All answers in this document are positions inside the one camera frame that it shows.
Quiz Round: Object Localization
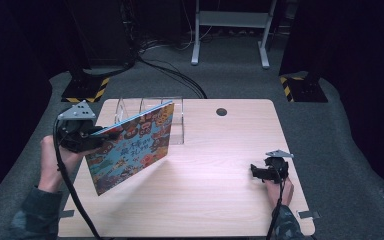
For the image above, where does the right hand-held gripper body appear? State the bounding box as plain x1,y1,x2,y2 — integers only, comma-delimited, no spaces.
263,149,295,185

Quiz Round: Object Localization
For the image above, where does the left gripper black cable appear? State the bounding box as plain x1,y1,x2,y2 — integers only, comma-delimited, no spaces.
51,116,104,240

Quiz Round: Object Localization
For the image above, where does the white metal stand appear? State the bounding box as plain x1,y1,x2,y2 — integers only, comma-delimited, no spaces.
190,0,278,70

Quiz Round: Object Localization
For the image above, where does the person's right hand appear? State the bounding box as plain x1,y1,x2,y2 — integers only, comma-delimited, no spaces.
264,176,295,210

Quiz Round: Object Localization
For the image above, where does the dark cabinet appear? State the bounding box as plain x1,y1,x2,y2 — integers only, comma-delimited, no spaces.
64,0,136,69

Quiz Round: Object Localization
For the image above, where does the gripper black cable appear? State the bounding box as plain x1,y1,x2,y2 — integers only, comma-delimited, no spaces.
265,166,288,240
51,116,104,240

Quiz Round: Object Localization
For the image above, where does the clear acrylic book organizer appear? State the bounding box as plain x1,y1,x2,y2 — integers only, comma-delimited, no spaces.
113,96,185,146

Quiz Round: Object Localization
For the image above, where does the black hazard-striped stand base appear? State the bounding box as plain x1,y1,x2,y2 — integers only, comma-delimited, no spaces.
279,73,329,104
60,75,111,104

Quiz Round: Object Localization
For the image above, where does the person's left hand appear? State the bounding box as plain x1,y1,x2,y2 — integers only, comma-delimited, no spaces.
37,134,98,195

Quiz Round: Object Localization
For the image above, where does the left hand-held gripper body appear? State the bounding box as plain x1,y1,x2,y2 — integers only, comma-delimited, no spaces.
56,100,105,155

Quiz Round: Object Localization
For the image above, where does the colourful picture book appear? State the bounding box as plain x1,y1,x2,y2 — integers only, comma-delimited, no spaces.
84,100,176,197

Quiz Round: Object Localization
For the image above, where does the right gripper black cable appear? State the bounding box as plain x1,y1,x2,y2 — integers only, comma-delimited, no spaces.
265,166,288,240

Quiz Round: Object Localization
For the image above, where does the black floor cable bundle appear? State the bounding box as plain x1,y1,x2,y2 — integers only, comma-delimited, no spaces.
135,54,209,100

